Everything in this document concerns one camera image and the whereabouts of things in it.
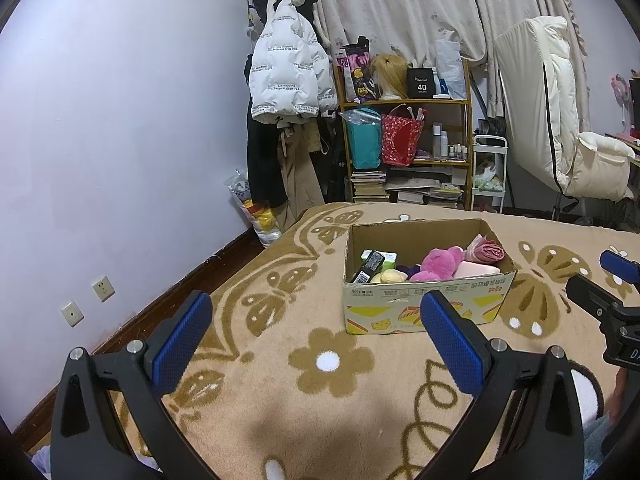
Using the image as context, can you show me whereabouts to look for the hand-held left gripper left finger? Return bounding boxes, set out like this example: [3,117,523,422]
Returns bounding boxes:
[50,289,216,480]

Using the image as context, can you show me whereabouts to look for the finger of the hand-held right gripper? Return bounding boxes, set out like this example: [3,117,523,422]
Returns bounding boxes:
[599,249,640,286]
[565,272,628,323]

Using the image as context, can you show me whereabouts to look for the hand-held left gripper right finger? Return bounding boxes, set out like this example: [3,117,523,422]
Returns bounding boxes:
[419,289,587,480]

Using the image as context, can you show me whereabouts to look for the cardboard box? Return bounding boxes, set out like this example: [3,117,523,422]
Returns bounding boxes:
[342,218,518,336]

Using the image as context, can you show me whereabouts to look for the pink plush toy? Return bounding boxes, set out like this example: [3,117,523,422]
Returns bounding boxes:
[409,246,466,282]

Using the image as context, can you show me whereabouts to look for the yellow plush toy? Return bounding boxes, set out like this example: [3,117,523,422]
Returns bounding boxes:
[369,268,408,285]

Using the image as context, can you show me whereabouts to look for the pink cloth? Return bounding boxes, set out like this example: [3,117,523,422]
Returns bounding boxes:
[467,234,506,265]

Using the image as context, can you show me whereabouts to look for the black snack packet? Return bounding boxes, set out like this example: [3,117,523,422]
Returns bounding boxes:
[351,250,386,284]

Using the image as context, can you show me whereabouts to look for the dark wooden baseboard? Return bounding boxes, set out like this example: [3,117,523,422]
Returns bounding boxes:
[12,227,266,441]

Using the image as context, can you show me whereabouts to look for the green tissue pack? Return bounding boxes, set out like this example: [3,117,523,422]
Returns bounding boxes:
[361,249,398,273]

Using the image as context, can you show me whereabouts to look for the person's blue jeans leg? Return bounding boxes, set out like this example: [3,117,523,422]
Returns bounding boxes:
[582,412,626,480]

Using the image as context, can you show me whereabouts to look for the clear plastic bag of toys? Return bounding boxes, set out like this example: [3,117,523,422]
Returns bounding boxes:
[227,169,283,247]

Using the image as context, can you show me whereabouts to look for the pale green packets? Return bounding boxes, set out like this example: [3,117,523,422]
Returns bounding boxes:
[475,160,503,192]

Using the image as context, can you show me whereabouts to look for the pile of papers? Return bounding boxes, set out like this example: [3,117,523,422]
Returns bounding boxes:
[385,167,468,209]

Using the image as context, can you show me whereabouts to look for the white padded chair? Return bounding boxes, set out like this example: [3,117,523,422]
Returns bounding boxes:
[494,16,638,203]

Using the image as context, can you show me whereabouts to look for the stack of books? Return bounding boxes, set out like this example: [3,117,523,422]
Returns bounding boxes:
[350,169,388,204]

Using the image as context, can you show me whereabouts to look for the pink desk fan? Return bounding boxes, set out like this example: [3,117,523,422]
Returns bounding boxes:
[610,74,632,126]

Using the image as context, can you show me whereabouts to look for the white utility cart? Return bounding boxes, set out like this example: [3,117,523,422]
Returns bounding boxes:
[472,135,510,213]

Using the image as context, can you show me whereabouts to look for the black hanging coat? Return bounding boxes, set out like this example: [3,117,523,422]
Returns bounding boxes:
[244,52,288,208]

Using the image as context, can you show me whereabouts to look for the red patterned bag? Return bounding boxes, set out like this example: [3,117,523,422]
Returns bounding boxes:
[381,105,426,167]

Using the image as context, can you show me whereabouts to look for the black hanging garment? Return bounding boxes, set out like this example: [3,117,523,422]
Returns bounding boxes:
[315,115,348,204]

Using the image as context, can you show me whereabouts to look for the teal bag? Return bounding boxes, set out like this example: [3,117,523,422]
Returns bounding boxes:
[345,107,383,170]

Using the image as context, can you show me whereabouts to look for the wooden shelf rack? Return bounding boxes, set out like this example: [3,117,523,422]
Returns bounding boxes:
[332,57,473,211]

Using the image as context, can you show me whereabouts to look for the white plastic bag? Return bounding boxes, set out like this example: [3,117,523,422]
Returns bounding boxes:
[434,39,467,100]

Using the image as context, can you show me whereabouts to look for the black box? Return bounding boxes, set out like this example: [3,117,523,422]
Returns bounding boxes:
[406,66,439,100]

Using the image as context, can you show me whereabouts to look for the blonde wig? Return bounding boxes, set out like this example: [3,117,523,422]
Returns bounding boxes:
[370,52,413,100]

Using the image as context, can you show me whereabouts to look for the pink and black printed bag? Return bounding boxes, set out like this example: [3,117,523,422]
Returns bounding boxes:
[336,37,376,102]

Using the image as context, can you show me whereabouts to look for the white puffer jacket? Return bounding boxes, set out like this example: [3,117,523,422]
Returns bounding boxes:
[250,0,338,125]

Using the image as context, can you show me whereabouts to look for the beige floral curtain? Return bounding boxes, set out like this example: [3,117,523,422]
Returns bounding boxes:
[297,0,591,121]

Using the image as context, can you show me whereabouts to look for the white wall socket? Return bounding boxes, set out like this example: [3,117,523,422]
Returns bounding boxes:
[61,301,85,327]
[91,275,116,303]

